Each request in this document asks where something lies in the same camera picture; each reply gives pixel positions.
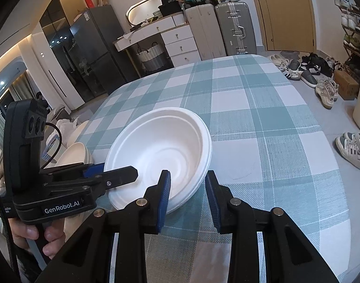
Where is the silver aluminium suitcase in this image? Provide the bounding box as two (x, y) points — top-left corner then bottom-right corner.
(215, 1), (257, 56)

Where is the white plastic bag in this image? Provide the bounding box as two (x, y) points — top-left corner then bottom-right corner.
(43, 118), (78, 162)

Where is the black bag on dresser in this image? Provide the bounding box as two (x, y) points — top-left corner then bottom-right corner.
(158, 0), (182, 17)

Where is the white drawer dresser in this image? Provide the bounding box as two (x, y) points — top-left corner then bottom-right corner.
(114, 12), (201, 67)

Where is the white foam bowl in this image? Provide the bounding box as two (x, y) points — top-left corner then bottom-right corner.
(104, 107), (212, 213)

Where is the woven laundry basket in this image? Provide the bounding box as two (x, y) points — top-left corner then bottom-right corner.
(137, 42), (167, 72)

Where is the person's left hand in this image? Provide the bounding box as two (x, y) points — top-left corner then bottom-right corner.
(9, 218), (66, 259)

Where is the dark grey refrigerator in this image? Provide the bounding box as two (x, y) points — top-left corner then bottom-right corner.
(70, 5), (139, 94)

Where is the white sneaker pair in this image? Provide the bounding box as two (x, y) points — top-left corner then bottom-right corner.
(335, 132), (360, 169)

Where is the shoe rack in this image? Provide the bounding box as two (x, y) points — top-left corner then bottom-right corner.
(334, 0), (360, 85)

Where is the brown cardboard box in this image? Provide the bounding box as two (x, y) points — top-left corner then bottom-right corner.
(333, 70), (360, 100)

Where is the cream bowl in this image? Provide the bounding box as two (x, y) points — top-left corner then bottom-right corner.
(55, 121), (94, 167)

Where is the beige suitcase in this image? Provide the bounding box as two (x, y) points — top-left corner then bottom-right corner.
(184, 4), (227, 61)

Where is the teal checked tablecloth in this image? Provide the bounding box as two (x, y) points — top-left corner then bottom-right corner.
(78, 55), (351, 280)

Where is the oval mirror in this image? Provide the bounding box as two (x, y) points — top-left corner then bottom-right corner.
(126, 0), (162, 27)

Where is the wooden door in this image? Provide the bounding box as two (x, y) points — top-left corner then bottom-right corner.
(254, 0), (316, 52)

